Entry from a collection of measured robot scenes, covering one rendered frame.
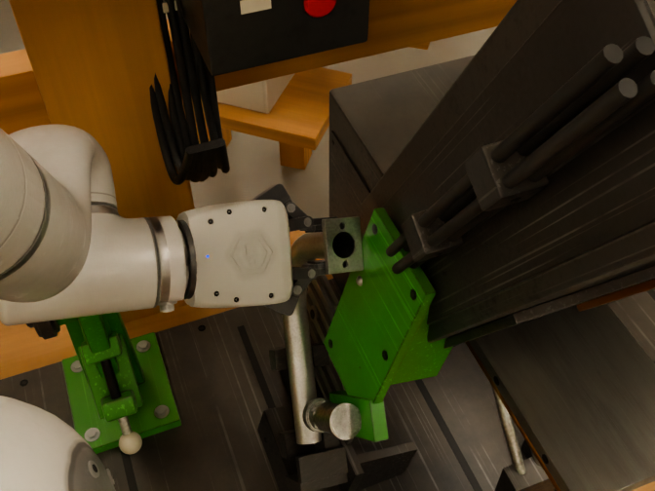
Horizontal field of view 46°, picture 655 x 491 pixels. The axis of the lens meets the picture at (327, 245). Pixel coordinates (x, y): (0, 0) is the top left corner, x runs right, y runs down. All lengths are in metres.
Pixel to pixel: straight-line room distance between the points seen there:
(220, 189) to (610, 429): 1.98
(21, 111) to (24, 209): 0.60
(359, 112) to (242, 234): 0.26
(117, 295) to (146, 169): 0.32
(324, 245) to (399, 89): 0.27
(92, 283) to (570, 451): 0.47
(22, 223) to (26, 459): 0.20
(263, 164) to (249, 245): 1.98
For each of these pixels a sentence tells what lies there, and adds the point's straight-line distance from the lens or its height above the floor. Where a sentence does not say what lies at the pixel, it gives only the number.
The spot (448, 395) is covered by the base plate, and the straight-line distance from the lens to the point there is 1.07.
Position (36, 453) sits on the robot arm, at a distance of 0.25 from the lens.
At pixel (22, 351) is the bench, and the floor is 0.88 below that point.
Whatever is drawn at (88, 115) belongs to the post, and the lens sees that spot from 0.92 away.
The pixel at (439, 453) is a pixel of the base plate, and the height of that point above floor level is 0.90.
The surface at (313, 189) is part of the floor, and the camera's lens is 2.60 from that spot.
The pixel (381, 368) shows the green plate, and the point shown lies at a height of 1.16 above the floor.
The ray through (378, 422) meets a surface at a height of 1.10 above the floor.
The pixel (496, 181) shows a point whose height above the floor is 1.49.
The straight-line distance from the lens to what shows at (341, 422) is 0.82.
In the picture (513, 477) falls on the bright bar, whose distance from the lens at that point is 0.91.
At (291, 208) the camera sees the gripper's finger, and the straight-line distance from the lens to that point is 0.76.
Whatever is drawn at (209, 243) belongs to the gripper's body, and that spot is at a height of 1.28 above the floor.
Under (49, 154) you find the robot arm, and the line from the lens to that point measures 0.60.
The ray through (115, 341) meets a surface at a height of 1.05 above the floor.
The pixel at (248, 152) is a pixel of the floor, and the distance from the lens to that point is 2.75.
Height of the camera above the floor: 1.81
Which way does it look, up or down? 48 degrees down
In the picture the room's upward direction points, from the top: straight up
